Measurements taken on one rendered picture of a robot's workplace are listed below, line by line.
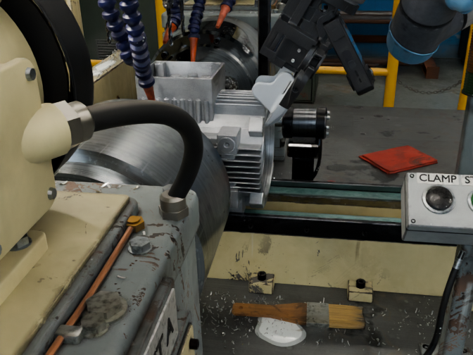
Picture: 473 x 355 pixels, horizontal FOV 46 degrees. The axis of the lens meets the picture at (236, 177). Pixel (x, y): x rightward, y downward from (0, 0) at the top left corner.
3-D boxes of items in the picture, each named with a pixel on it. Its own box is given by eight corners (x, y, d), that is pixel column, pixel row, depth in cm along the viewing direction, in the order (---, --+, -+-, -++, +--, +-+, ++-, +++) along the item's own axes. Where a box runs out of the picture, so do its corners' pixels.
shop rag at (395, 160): (388, 175, 132) (388, 171, 132) (357, 157, 142) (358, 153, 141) (438, 163, 137) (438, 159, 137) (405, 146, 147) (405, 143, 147)
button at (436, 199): (424, 213, 65) (426, 207, 63) (423, 190, 66) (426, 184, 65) (450, 215, 65) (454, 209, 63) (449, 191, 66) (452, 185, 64)
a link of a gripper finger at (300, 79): (279, 96, 82) (310, 46, 78) (289, 103, 82) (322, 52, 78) (276, 106, 78) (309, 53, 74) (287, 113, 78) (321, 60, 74)
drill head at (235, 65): (137, 165, 112) (124, 38, 101) (186, 101, 148) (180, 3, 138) (262, 171, 108) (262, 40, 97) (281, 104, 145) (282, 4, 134)
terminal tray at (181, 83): (138, 122, 88) (134, 77, 85) (158, 101, 98) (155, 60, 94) (212, 125, 86) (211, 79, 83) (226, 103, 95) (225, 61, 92)
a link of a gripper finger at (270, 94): (238, 109, 84) (269, 56, 79) (272, 129, 84) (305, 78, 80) (235, 116, 81) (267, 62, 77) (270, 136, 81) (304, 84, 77)
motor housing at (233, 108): (139, 219, 91) (127, 108, 83) (172, 170, 108) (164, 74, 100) (260, 229, 88) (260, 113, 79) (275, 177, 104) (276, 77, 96)
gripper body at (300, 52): (262, 44, 83) (305, -31, 77) (312, 75, 83) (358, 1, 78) (255, 57, 76) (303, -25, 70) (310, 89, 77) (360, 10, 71)
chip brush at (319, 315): (230, 321, 86) (230, 317, 86) (234, 301, 91) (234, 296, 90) (366, 330, 84) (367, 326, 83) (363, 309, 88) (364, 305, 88)
